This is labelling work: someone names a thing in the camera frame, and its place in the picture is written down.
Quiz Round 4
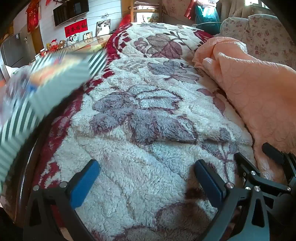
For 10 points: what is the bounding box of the floral sofa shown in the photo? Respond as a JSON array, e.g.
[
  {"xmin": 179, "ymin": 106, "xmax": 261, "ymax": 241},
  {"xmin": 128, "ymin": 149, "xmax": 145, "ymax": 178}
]
[{"xmin": 218, "ymin": 14, "xmax": 295, "ymax": 69}]

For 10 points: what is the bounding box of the green white striped box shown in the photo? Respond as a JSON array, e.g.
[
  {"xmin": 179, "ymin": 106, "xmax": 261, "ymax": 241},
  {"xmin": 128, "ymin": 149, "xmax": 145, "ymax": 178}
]
[{"xmin": 1, "ymin": 49, "xmax": 107, "ymax": 184}]

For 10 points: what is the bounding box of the wall television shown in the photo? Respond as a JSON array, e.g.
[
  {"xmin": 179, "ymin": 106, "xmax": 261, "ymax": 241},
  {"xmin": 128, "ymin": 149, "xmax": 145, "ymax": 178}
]
[{"xmin": 53, "ymin": 0, "xmax": 89, "ymax": 27}]

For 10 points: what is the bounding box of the wooden shelf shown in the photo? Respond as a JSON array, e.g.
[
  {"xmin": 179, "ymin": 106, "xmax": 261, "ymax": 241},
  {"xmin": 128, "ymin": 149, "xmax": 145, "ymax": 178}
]
[{"xmin": 129, "ymin": 0, "xmax": 163, "ymax": 23}]

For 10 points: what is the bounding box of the santa plush toy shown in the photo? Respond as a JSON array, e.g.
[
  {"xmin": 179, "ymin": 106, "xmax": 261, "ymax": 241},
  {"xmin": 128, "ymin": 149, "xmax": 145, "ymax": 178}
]
[{"xmin": 47, "ymin": 39, "xmax": 59, "ymax": 52}]

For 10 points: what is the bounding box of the wedding photo frame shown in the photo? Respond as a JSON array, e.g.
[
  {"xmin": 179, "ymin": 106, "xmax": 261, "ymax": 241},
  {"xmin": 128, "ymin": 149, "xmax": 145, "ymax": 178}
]
[{"xmin": 96, "ymin": 19, "xmax": 110, "ymax": 36}]

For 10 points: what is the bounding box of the floral fleece blanket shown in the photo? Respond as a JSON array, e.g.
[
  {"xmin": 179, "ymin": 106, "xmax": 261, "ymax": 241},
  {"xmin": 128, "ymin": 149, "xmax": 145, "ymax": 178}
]
[{"xmin": 33, "ymin": 24, "xmax": 253, "ymax": 240}]

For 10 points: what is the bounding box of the red banner sign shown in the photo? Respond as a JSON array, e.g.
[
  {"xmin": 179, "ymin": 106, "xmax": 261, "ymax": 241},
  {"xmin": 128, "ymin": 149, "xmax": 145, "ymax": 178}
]
[{"xmin": 64, "ymin": 19, "xmax": 88, "ymax": 38}]

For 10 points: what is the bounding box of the teal bag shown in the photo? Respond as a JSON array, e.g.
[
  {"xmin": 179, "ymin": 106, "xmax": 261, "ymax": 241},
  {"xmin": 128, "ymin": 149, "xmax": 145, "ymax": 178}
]
[{"xmin": 195, "ymin": 6, "xmax": 221, "ymax": 35}]

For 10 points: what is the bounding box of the peach quilted blanket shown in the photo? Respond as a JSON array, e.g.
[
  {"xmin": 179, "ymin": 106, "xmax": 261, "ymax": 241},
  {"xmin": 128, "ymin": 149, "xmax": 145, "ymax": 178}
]
[{"xmin": 193, "ymin": 37, "xmax": 295, "ymax": 184}]

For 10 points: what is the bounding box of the wooden coffee table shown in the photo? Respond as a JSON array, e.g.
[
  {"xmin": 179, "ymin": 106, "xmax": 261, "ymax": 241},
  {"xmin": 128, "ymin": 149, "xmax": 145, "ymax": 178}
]
[{"xmin": 35, "ymin": 34, "xmax": 111, "ymax": 60}]

